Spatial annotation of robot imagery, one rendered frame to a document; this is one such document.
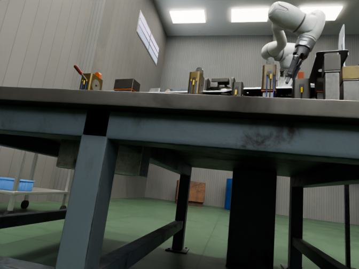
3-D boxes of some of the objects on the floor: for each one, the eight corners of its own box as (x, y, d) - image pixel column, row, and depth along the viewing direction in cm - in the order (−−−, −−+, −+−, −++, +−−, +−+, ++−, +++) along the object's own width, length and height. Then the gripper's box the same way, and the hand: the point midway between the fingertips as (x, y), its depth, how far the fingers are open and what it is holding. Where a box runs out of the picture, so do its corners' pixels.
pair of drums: (248, 211, 816) (250, 181, 835) (251, 214, 698) (253, 179, 717) (224, 207, 832) (226, 178, 851) (223, 210, 713) (226, 176, 733)
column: (226, 255, 200) (232, 171, 214) (267, 262, 194) (271, 175, 207) (225, 266, 171) (232, 167, 184) (273, 275, 164) (278, 172, 178)
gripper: (296, 55, 140) (279, 94, 139) (293, 40, 128) (274, 83, 127) (310, 57, 136) (293, 98, 135) (309, 42, 124) (289, 86, 123)
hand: (287, 85), depth 131 cm, fingers closed, pressing on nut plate
